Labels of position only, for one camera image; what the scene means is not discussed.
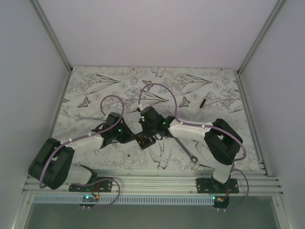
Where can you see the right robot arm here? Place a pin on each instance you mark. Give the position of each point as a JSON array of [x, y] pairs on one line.
[[223, 142]]

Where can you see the floral patterned mat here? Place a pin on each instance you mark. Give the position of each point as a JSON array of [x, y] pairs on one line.
[[94, 92]]

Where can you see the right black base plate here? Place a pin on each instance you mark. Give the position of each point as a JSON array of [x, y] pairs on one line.
[[211, 186]]

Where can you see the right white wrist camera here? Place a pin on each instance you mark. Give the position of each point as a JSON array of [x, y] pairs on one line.
[[141, 107]]

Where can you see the silver ratchet wrench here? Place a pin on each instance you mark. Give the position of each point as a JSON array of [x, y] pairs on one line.
[[192, 158]]

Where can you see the aluminium rail frame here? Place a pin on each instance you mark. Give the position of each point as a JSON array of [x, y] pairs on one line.
[[259, 185]]

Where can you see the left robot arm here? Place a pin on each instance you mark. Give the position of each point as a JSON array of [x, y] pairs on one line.
[[53, 165]]

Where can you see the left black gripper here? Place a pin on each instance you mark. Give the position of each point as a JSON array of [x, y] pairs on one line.
[[129, 135]]

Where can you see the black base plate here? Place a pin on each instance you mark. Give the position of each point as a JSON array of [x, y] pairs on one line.
[[211, 186], [97, 185]]

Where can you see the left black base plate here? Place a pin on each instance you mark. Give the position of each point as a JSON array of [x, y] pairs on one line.
[[97, 185]]

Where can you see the grey slotted cable duct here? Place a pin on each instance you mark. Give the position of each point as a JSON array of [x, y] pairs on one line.
[[126, 199]]

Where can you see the black fuse box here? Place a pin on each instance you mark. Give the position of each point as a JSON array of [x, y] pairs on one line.
[[143, 141]]

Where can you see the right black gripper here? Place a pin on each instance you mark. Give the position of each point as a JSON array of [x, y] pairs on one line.
[[143, 122]]

